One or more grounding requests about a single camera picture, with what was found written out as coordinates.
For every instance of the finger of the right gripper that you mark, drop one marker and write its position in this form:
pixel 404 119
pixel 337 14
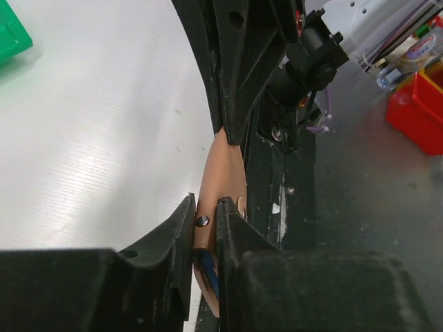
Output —
pixel 237 46

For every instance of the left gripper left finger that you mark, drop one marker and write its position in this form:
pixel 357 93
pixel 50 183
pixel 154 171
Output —
pixel 145 287

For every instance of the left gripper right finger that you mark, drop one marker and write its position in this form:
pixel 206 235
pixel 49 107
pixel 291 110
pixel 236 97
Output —
pixel 264 288

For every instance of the tan leather card holder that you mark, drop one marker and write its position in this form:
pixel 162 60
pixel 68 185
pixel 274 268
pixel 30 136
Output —
pixel 224 176

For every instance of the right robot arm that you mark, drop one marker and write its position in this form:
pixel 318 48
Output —
pixel 308 65

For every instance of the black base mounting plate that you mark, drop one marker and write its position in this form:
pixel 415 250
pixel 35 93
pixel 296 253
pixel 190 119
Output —
pixel 279 156

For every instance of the plastic water bottle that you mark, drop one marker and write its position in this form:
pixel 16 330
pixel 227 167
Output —
pixel 391 77

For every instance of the red plastic bin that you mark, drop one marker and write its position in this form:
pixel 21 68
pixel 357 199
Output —
pixel 415 109

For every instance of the green plastic bin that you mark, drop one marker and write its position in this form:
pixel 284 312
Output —
pixel 14 37

